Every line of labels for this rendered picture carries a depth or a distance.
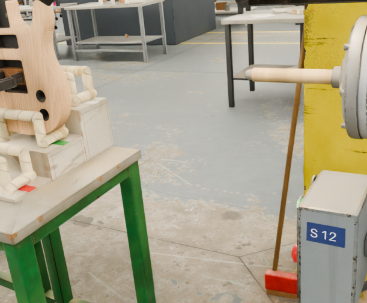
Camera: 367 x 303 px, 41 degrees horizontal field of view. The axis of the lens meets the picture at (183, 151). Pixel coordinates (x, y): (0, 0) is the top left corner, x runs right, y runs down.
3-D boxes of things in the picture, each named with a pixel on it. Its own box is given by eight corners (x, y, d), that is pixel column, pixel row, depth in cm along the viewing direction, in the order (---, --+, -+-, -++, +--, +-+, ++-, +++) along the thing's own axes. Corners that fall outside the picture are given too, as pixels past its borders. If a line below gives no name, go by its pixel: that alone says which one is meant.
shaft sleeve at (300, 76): (335, 68, 107) (331, 70, 104) (334, 83, 108) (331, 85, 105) (256, 67, 115) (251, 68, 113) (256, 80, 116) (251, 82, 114)
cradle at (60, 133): (71, 135, 156) (69, 125, 154) (46, 148, 146) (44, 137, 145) (63, 134, 157) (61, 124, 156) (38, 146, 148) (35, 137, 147)
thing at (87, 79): (97, 97, 166) (92, 70, 163) (90, 100, 164) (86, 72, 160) (89, 97, 168) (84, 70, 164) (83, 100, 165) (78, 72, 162)
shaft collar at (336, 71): (345, 65, 106) (341, 67, 103) (344, 86, 108) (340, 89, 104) (336, 65, 107) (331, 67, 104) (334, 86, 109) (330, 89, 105)
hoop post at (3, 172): (16, 191, 140) (9, 160, 137) (8, 196, 137) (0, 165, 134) (8, 189, 141) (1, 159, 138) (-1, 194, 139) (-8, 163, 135)
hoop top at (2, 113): (46, 120, 147) (44, 110, 145) (38, 124, 144) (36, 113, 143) (-1, 115, 157) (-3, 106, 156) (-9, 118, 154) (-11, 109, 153)
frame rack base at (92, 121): (115, 145, 172) (108, 97, 166) (87, 162, 160) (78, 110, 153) (55, 137, 185) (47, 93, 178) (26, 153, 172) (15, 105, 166)
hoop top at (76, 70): (93, 75, 163) (92, 65, 162) (87, 77, 161) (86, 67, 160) (48, 73, 173) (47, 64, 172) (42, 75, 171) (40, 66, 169)
